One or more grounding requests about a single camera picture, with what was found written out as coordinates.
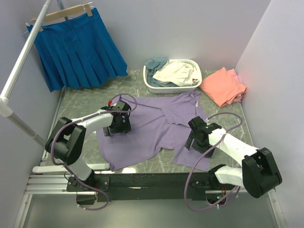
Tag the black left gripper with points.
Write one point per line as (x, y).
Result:
(122, 128)

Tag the blue pleated skirt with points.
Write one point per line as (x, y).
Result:
(79, 53)

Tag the white t shirt in basket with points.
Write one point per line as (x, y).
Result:
(177, 74)

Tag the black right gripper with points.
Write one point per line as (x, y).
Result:
(190, 143)

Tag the aluminium frame rail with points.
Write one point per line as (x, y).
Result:
(58, 184)

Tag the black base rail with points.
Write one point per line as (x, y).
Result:
(151, 186)

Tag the folded pink t shirt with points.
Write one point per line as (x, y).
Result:
(237, 88)

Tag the purple t shirt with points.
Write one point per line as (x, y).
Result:
(156, 123)

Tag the wooden clothes hanger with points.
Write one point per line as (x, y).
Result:
(64, 13)

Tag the grey blue t shirt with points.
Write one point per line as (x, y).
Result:
(152, 66)

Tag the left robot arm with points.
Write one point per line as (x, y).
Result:
(67, 138)

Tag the folded orange t shirt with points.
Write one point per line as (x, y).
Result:
(217, 87)

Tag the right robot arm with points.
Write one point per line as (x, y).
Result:
(258, 172)

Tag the white plastic laundry basket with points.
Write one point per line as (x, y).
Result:
(173, 90)

